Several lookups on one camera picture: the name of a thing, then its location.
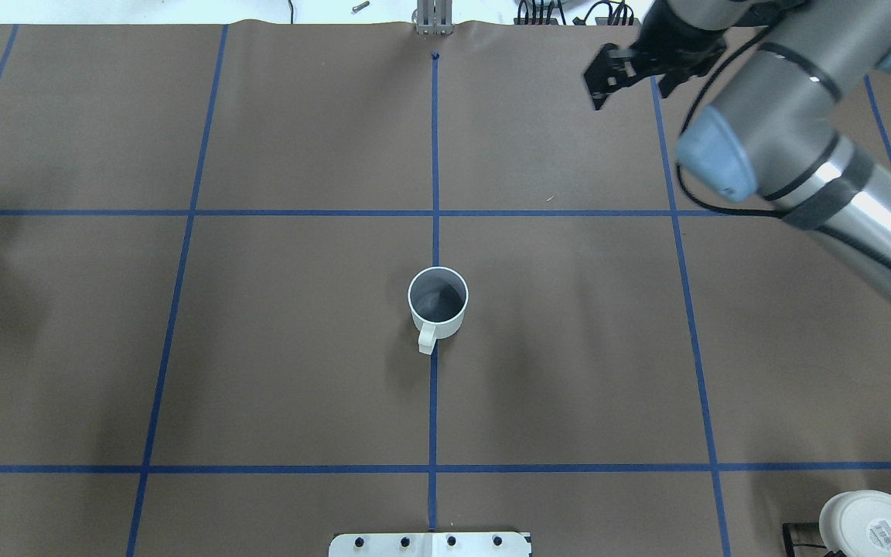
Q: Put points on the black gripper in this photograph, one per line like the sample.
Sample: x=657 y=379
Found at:
x=670 y=37

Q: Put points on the white mug grey inside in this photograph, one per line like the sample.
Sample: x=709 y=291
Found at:
x=437 y=298

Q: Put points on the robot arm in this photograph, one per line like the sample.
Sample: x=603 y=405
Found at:
x=767 y=131

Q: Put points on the aluminium frame post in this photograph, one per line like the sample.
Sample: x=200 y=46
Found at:
x=433 y=18

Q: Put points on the black wire mug rack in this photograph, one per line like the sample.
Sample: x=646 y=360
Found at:
x=804 y=539

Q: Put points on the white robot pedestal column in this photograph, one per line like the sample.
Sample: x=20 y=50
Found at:
x=462 y=543

